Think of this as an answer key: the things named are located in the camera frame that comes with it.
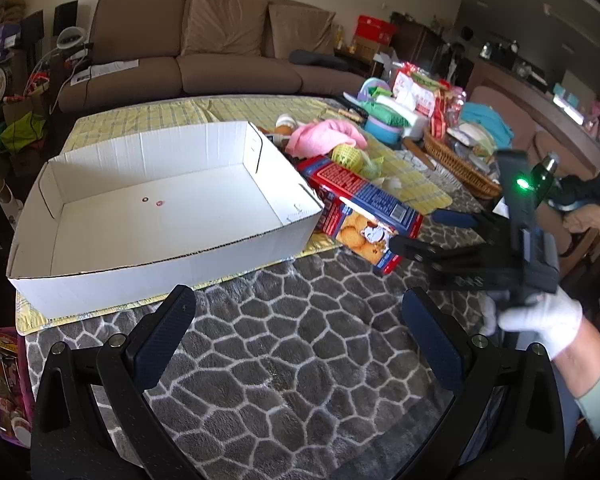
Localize white tissue pack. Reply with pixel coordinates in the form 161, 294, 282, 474
377, 96, 429, 139

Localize red cardboard box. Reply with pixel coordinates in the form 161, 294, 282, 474
356, 15, 397, 46

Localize teal cloth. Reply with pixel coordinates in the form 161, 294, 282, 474
460, 102, 514, 147

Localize purple plastic bowl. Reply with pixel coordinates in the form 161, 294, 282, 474
357, 78, 394, 104

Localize blue round container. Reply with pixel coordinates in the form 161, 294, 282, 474
364, 116, 406, 147

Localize brown sofa cushion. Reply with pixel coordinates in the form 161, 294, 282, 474
180, 0, 272, 58
267, 2, 337, 61

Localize wooden counter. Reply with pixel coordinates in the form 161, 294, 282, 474
467, 55, 600, 162

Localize red biscuit box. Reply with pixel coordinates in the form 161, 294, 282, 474
299, 156, 425, 276

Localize yellow checked quilted mat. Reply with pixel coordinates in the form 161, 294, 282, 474
16, 96, 453, 336

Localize white paper sheets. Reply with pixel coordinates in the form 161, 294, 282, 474
71, 59, 140, 85

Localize dark grey cushion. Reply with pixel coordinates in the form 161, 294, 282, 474
289, 49, 351, 70

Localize grey patterned blanket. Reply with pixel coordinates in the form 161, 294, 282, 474
24, 160, 506, 480

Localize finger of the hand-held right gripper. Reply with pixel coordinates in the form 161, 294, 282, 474
431, 209, 511, 241
390, 236, 516, 291

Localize pile of red snack packets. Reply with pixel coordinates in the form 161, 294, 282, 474
392, 62, 467, 137

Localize yellow-green bag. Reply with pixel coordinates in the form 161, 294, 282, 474
0, 112, 47, 155

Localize pink plastic basket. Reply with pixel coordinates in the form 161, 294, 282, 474
0, 327, 35, 448

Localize wicker basket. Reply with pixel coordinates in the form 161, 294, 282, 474
422, 127, 503, 200

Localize dark green bottle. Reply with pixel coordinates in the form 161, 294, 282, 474
535, 152, 564, 202

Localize brown sofa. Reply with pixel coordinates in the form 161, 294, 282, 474
59, 0, 381, 113

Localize pink towel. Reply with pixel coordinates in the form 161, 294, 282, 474
285, 119, 368, 158

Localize person's right forearm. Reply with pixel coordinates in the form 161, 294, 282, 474
550, 317, 600, 441

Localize person's right hand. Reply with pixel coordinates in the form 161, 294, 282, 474
480, 287, 583, 361

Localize green packet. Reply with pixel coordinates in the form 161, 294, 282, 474
375, 104, 417, 129

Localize white shuttlecock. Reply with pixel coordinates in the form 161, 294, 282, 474
380, 174, 414, 194

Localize white desk lamp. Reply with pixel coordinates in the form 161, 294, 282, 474
40, 27, 90, 81

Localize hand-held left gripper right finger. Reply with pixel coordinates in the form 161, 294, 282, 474
402, 287, 566, 480

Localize wooden stick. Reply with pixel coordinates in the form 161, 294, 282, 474
402, 139, 439, 172

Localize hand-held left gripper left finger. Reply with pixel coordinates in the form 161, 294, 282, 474
30, 284, 201, 480

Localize white cardboard box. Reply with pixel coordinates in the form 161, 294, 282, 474
6, 121, 326, 320

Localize black speaker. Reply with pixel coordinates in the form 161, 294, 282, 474
20, 10, 46, 49

